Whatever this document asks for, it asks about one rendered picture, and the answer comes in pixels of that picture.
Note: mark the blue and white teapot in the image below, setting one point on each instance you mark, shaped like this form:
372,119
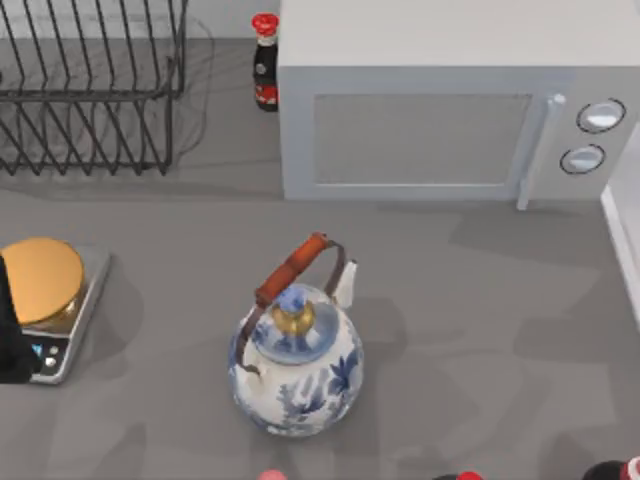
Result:
300,360

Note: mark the dark bottle with red cap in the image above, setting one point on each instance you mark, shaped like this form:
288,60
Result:
265,75

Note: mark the pale microwave oven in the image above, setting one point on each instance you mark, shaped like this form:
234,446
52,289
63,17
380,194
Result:
400,60

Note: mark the pink round object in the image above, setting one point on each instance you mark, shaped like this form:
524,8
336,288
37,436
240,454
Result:
272,475

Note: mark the grey kitchen scale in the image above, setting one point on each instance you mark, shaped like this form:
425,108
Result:
75,330

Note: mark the round microwave knob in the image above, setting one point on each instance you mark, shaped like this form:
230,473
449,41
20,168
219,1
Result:
581,159
600,116

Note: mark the red and black bottle top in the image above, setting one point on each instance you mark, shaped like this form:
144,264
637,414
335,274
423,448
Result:
462,476

